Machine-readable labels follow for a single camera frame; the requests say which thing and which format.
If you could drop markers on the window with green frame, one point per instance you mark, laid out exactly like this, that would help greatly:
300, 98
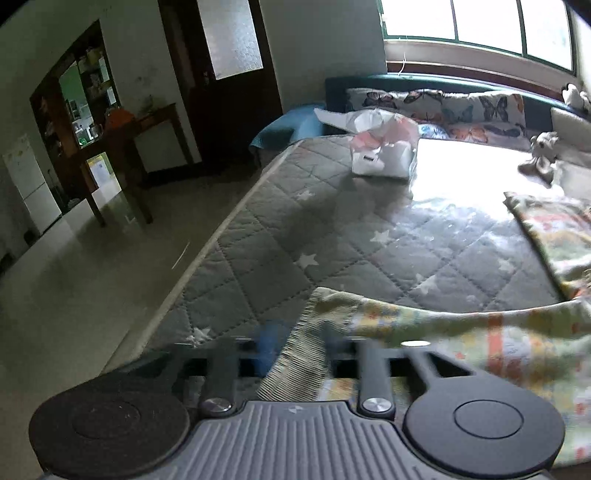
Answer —
485, 18

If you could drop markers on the white plush toy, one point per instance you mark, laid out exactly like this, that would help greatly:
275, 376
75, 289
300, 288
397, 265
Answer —
575, 94

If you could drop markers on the colourful patterned blanket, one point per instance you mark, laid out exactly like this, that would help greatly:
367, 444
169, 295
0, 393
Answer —
498, 341

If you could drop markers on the bed with grey quilted cover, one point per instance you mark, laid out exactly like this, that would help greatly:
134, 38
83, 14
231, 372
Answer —
323, 221

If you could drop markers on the white refrigerator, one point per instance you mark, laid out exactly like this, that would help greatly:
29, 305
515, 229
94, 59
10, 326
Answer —
32, 194

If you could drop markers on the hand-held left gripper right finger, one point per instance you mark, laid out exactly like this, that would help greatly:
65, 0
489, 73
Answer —
333, 344

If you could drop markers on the dark wooden table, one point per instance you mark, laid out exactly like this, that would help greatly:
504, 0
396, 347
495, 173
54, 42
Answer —
154, 119

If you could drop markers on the butterfly print pillow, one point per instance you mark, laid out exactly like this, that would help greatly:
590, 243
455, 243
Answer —
461, 108

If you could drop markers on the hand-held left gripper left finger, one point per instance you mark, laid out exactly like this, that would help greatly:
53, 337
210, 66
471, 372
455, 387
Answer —
271, 342

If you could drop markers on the dark wooden door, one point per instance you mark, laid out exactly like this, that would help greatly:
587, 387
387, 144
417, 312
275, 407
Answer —
231, 106

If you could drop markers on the wooden shelf cabinet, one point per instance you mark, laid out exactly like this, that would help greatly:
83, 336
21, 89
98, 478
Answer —
51, 106

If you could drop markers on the teal blanket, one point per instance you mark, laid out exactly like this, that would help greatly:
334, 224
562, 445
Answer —
286, 125

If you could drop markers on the teal headboard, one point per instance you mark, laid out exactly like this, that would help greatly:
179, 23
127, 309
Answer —
369, 82

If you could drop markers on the grey plush toy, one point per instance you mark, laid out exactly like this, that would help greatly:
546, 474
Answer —
542, 152

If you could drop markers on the white plastic bag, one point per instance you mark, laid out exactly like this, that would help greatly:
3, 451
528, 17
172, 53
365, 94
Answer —
383, 161

